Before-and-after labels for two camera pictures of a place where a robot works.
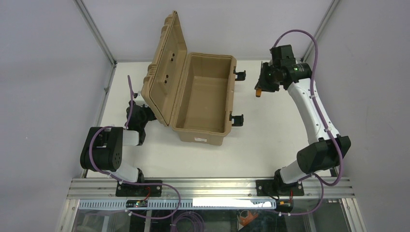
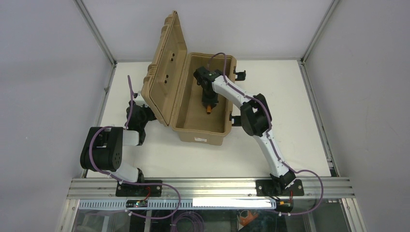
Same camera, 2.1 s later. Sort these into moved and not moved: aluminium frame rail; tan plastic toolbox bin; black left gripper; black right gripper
Moved: black right gripper
Not moved: aluminium frame rail; tan plastic toolbox bin; black left gripper
